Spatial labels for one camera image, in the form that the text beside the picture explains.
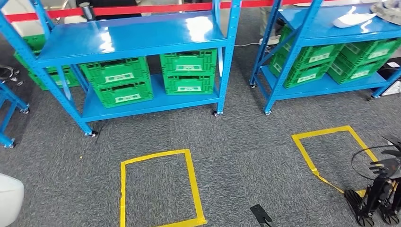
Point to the white plastic part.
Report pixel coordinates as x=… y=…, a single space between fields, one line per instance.
x=9 y=200
x=354 y=20

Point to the red barrier belt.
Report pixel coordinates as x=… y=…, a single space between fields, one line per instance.
x=141 y=8

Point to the black wheeled stand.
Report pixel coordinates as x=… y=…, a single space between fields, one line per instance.
x=376 y=194

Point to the white box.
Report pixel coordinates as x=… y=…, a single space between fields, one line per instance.
x=393 y=89

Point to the wheeled chair base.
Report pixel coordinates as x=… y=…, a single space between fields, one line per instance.
x=6 y=72

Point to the grey patterned cloth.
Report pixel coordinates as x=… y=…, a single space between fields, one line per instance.
x=388 y=11

